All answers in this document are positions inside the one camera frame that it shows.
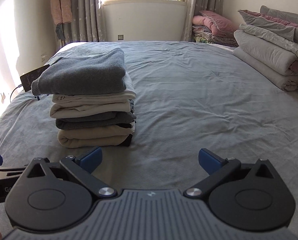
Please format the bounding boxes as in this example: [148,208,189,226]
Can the black cable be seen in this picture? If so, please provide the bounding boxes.
[9,84,23,103]

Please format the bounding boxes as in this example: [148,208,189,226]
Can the left grey curtain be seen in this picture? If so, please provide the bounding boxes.
[54,0,107,49]

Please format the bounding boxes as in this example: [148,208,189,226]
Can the tan folded garment bottom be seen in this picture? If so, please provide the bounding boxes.
[58,122,135,148]

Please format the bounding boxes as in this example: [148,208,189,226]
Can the phone on blue stand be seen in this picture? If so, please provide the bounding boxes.
[20,64,50,92]

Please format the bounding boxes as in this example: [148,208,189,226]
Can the grey folded duvet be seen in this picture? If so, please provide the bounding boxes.
[233,24,298,92]

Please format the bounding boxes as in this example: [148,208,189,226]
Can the cream folded garment top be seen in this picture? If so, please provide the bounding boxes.
[52,73,136,106]

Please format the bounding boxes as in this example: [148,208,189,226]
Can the pink hanging garment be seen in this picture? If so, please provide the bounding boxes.
[50,0,72,25]

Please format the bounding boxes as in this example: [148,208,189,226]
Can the pink pillow by window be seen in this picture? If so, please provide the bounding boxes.
[192,10,238,37]

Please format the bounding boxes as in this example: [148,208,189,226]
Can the dark grey folded garment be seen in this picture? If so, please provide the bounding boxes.
[56,112,136,130]

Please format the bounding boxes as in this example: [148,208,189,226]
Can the grey bed sheet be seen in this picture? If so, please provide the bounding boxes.
[0,41,298,239]

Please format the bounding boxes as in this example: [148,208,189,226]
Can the grey knitted cat sweater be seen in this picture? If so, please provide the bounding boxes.
[31,45,126,96]

